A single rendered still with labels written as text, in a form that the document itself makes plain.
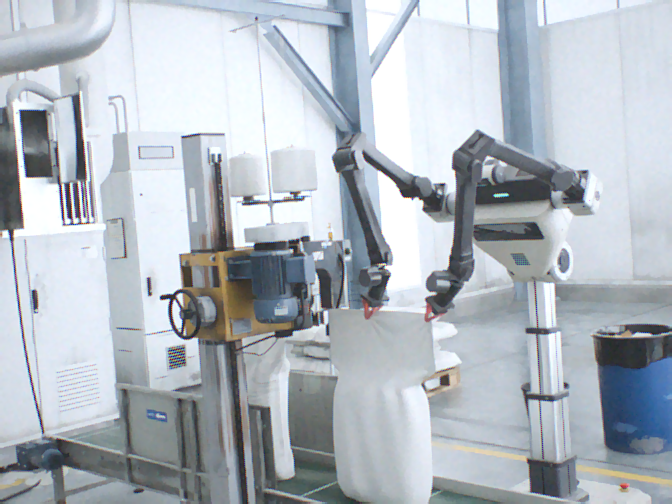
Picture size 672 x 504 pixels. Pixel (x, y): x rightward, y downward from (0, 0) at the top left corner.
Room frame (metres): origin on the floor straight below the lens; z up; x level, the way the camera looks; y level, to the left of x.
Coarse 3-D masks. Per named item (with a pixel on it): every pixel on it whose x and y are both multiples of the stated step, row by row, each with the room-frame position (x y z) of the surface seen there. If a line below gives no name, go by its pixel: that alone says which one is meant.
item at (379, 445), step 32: (352, 320) 3.27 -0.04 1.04; (384, 320) 3.16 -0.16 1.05; (416, 320) 3.05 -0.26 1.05; (352, 352) 3.28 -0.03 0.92; (384, 352) 3.17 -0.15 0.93; (416, 352) 3.06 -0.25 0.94; (352, 384) 3.20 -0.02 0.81; (384, 384) 3.10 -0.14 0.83; (416, 384) 3.09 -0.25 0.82; (352, 416) 3.20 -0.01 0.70; (384, 416) 3.07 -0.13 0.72; (416, 416) 3.05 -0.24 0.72; (352, 448) 3.19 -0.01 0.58; (384, 448) 3.08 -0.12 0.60; (416, 448) 3.04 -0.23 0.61; (352, 480) 3.20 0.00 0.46; (384, 480) 3.09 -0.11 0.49; (416, 480) 3.04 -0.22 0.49
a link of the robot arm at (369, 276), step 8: (392, 256) 3.15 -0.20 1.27; (376, 264) 3.20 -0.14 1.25; (384, 264) 3.17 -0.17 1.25; (392, 264) 3.15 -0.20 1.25; (360, 272) 3.11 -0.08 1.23; (368, 272) 3.09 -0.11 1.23; (376, 272) 3.12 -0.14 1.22; (360, 280) 3.11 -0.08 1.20; (368, 280) 3.09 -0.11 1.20; (376, 280) 3.10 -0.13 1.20
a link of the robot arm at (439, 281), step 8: (432, 272) 2.88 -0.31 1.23; (440, 272) 2.88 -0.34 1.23; (448, 272) 2.90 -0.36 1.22; (464, 272) 2.87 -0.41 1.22; (472, 272) 2.88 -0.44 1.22; (432, 280) 2.87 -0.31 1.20; (440, 280) 2.87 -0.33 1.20; (448, 280) 2.88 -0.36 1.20; (464, 280) 2.89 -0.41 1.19; (432, 288) 2.87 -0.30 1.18; (440, 288) 2.87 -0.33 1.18; (448, 288) 2.88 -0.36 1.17
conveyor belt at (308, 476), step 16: (96, 432) 4.59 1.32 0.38; (112, 432) 4.56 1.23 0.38; (112, 448) 4.24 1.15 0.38; (304, 464) 3.73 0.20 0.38; (288, 480) 3.52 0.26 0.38; (304, 480) 3.50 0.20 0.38; (320, 480) 3.49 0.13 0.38; (336, 480) 3.47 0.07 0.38; (304, 496) 3.31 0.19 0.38; (320, 496) 3.29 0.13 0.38; (336, 496) 3.28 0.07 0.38; (432, 496) 3.20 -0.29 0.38; (448, 496) 3.18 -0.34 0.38; (464, 496) 3.17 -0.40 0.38
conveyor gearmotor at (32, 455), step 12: (24, 444) 4.39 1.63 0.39; (36, 444) 4.28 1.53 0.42; (48, 444) 4.28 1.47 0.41; (24, 456) 4.33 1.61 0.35; (36, 456) 4.25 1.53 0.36; (48, 456) 4.20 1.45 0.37; (60, 456) 4.24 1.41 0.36; (24, 468) 4.34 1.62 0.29; (36, 468) 4.35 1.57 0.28; (48, 468) 4.20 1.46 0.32
